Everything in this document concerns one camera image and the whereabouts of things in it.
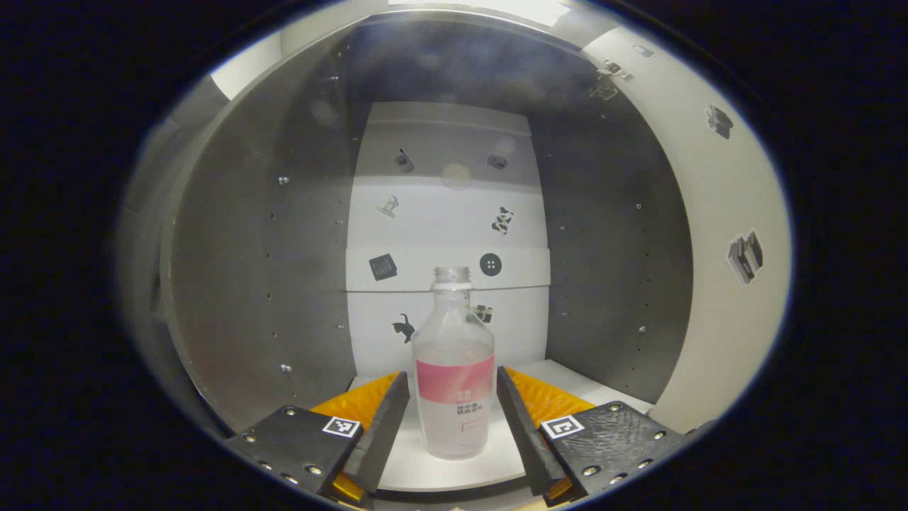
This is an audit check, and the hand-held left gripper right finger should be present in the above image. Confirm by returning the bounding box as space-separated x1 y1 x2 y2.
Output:
495 364 690 507

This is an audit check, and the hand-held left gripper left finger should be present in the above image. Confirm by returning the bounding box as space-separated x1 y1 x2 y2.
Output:
226 369 412 506

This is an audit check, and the clear bottle with pink label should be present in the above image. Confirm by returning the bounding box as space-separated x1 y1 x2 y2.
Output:
410 265 497 461

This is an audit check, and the metal door hinge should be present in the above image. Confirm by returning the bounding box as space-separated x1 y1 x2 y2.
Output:
587 59 634 101

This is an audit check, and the large ceiling light panel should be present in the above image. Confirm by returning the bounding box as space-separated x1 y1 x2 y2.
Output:
387 0 572 28

